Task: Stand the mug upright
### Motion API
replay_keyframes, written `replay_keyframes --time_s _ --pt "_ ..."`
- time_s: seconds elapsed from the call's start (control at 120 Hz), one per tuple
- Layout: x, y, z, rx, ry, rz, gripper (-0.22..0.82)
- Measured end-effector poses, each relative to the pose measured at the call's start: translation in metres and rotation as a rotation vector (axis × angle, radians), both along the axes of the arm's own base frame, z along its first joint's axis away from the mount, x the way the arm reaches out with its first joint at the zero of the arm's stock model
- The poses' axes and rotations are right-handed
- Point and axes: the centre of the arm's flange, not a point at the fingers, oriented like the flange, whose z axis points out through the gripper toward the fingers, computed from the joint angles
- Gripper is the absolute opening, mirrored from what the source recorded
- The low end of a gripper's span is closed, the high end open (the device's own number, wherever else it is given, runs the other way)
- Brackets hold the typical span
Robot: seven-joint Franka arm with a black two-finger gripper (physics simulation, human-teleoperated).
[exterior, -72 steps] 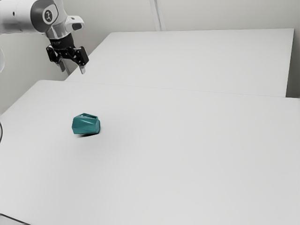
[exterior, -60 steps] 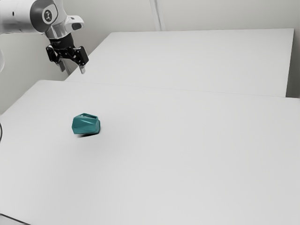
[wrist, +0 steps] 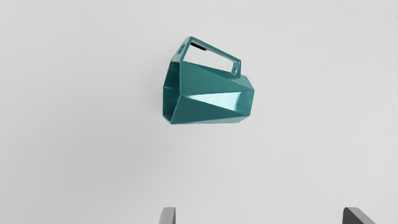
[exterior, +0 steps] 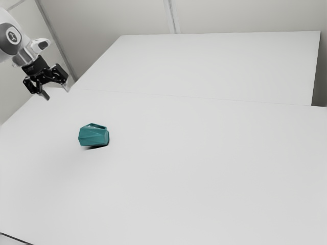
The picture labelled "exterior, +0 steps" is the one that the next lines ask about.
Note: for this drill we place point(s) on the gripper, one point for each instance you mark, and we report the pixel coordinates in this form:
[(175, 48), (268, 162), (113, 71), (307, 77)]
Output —
[(34, 67)]

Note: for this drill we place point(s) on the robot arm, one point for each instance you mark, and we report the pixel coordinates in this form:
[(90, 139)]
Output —
[(11, 35)]

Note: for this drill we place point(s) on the teal faceted mug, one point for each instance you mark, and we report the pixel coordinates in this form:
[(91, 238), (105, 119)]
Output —
[(93, 135)]

